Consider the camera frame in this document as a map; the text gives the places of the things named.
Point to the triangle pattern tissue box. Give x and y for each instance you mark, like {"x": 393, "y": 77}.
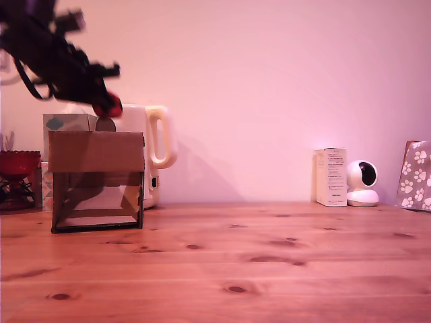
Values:
{"x": 47, "y": 188}

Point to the white printed carton box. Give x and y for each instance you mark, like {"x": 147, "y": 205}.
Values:
{"x": 331, "y": 178}

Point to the white tissue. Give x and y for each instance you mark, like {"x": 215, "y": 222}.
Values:
{"x": 72, "y": 109}

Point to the cardboard dice tower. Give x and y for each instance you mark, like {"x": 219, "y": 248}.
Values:
{"x": 94, "y": 151}

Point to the dark brown box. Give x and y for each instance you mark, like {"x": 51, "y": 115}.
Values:
{"x": 37, "y": 188}

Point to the grey cloud print tissue box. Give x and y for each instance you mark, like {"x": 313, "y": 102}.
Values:
{"x": 67, "y": 122}

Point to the red and black footbag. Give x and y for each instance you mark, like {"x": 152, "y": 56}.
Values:
{"x": 117, "y": 107}

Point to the pale dried plant sprigs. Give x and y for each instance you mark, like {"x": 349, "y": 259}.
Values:
{"x": 10, "y": 141}

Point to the red glass pedestal bowl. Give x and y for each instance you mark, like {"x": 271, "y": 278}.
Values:
{"x": 17, "y": 165}

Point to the grey paw print bag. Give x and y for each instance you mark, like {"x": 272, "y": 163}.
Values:
{"x": 415, "y": 175}

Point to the small white round camera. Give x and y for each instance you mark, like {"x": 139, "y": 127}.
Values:
{"x": 362, "y": 198}

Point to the cream electric kettle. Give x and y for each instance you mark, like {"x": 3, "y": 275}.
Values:
{"x": 134, "y": 119}

